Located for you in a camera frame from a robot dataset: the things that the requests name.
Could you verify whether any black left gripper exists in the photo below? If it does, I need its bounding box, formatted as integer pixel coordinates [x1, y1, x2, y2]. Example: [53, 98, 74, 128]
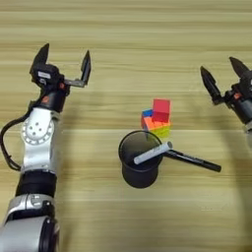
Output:
[31, 42, 93, 113]

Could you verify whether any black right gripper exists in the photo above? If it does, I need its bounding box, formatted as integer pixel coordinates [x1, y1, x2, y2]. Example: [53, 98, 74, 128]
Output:
[200, 56, 252, 125]

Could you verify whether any red cube block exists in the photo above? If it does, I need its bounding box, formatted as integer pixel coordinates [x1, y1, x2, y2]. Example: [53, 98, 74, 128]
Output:
[152, 98, 171, 124]

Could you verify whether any multicolour puzzle cube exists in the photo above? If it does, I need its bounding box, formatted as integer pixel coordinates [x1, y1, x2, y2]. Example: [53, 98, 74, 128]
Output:
[140, 108, 172, 139]

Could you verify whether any black marker pen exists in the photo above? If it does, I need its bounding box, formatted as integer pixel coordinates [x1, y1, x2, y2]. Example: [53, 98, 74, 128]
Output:
[162, 149, 222, 173]

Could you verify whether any black mesh pen cup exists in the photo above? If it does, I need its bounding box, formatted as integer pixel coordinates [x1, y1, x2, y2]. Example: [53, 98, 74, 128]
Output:
[118, 130, 164, 189]

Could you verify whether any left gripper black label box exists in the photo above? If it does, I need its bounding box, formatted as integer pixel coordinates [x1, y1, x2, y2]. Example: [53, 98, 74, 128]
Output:
[30, 62, 61, 87]

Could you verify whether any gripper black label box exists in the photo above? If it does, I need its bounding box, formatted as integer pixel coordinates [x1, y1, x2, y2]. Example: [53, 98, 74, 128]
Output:
[238, 69, 252, 99]
[30, 62, 61, 87]

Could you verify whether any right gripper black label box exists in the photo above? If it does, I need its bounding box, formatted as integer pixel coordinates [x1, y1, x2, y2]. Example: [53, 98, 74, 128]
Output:
[238, 69, 252, 99]

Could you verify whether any grey marker pen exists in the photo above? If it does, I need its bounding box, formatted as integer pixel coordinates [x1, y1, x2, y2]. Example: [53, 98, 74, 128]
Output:
[133, 141, 174, 165]

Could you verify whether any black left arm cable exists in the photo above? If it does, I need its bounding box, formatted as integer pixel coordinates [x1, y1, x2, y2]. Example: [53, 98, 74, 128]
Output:
[0, 111, 33, 172]

